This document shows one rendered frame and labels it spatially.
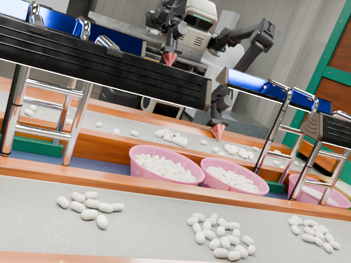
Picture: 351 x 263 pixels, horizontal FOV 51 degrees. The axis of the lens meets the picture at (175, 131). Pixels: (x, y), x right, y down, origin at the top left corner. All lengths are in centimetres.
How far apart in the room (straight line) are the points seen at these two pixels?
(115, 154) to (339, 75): 131
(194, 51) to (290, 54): 289
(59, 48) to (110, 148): 64
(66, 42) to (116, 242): 42
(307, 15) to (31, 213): 453
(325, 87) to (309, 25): 277
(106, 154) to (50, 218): 53
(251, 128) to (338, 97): 264
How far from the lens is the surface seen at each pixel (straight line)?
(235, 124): 453
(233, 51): 542
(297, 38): 500
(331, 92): 218
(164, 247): 87
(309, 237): 121
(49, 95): 163
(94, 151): 132
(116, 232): 86
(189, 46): 223
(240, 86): 155
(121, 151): 134
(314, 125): 109
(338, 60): 223
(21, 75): 94
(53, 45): 76
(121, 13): 744
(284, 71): 498
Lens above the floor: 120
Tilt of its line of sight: 15 degrees down
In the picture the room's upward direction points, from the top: 20 degrees clockwise
